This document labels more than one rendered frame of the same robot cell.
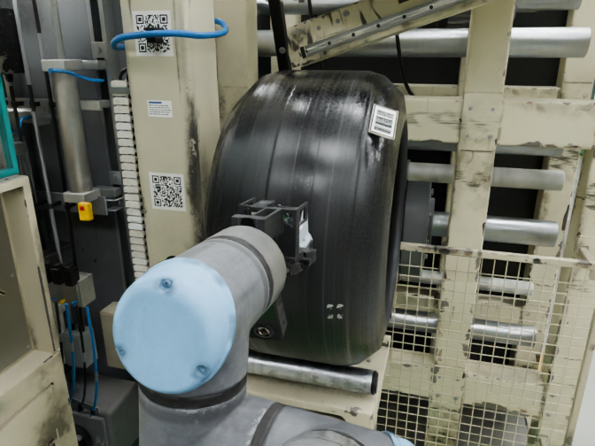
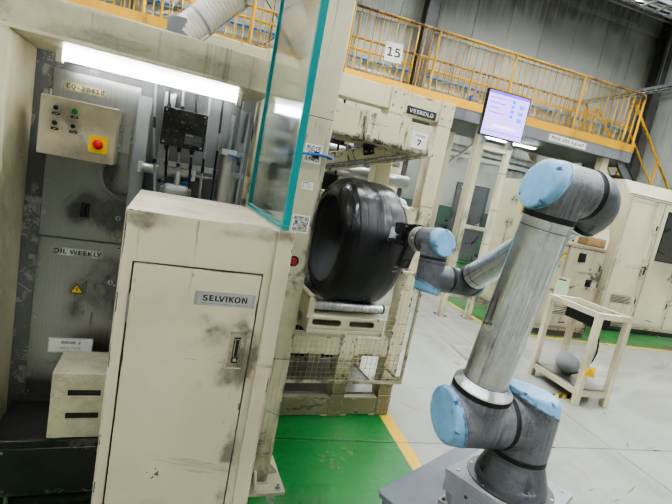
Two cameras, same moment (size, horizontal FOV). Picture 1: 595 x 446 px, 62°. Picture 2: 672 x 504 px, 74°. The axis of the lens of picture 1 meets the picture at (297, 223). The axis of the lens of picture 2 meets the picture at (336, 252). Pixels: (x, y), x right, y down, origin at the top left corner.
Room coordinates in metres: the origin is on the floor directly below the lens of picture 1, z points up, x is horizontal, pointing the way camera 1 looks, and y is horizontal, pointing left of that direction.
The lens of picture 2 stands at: (-0.61, 1.25, 1.41)
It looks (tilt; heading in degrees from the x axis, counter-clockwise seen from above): 9 degrees down; 322
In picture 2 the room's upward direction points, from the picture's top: 11 degrees clockwise
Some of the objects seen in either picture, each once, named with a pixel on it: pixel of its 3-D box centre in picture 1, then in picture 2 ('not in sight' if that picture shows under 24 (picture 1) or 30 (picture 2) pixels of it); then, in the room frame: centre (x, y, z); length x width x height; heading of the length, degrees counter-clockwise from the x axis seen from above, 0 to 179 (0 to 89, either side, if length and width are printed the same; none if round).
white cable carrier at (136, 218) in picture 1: (141, 197); not in sight; (0.99, 0.33, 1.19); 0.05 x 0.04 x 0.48; 164
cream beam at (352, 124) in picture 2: not in sight; (368, 129); (1.20, -0.22, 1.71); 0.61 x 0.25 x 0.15; 74
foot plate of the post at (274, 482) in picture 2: not in sight; (251, 472); (1.00, 0.24, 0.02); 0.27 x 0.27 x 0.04; 74
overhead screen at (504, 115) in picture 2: not in sight; (504, 116); (2.81, -3.57, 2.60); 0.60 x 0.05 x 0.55; 68
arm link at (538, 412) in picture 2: not in sight; (524, 418); (-0.08, 0.08, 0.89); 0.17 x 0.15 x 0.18; 69
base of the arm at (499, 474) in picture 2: not in sight; (513, 464); (-0.08, 0.08, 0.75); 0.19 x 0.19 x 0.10
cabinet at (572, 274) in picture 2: not in sight; (554, 285); (2.27, -4.80, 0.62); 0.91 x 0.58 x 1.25; 68
